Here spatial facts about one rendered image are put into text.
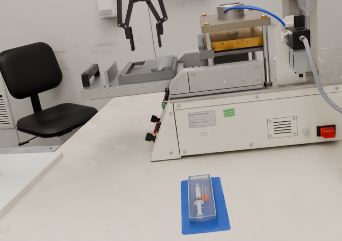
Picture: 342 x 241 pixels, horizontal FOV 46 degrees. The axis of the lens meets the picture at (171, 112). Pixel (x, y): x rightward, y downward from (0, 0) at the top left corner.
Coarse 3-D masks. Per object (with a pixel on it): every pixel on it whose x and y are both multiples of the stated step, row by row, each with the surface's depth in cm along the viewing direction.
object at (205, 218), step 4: (188, 176) 100; (188, 188) 95; (188, 192) 93; (188, 196) 91; (188, 200) 90; (204, 216) 83; (208, 216) 83; (212, 216) 83; (192, 220) 83; (196, 220) 83; (200, 220) 83; (204, 220) 85; (208, 220) 85
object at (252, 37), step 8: (216, 32) 128; (224, 32) 126; (232, 32) 118; (240, 32) 122; (248, 32) 120; (256, 32) 118; (216, 40) 113; (224, 40) 111; (232, 40) 111; (240, 40) 111; (248, 40) 110; (256, 40) 110; (216, 48) 112; (224, 48) 111; (232, 48) 111; (240, 48) 112; (248, 48) 111; (256, 48) 111; (216, 56) 112
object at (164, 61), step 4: (160, 56) 132; (164, 56) 131; (168, 56) 130; (172, 56) 130; (156, 60) 127; (160, 60) 126; (164, 60) 125; (168, 60) 124; (156, 64) 120; (160, 64) 120; (164, 64) 119; (168, 64) 118; (152, 68) 116
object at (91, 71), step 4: (92, 64) 132; (96, 64) 131; (88, 68) 126; (92, 68) 126; (96, 68) 130; (84, 72) 120; (88, 72) 121; (92, 72) 124; (96, 72) 133; (84, 76) 119; (88, 76) 120; (84, 80) 119; (88, 80) 119; (84, 84) 120; (88, 84) 120
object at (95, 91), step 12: (108, 72) 120; (120, 72) 133; (96, 84) 121; (108, 84) 119; (132, 84) 115; (144, 84) 115; (156, 84) 115; (168, 84) 115; (84, 96) 117; (96, 96) 117; (108, 96) 117; (120, 96) 119
